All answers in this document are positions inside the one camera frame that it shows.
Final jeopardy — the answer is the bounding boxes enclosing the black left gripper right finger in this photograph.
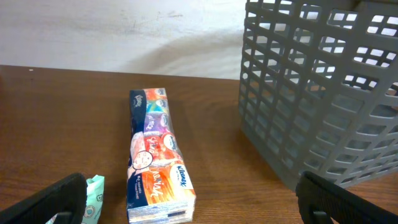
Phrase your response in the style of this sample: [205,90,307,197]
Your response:
[295,171,397,224]

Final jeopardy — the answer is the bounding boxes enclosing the mint green wipes packet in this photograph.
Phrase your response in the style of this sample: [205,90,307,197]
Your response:
[46,174,105,224]

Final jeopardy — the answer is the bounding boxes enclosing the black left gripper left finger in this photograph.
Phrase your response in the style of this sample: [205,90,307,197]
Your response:
[1,173,87,224]

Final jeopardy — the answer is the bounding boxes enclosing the grey plastic basket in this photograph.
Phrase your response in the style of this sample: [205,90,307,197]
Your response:
[238,0,397,190]

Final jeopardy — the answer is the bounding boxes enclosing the Kleenex tissue multipack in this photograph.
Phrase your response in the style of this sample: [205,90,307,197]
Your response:
[126,88,197,223]

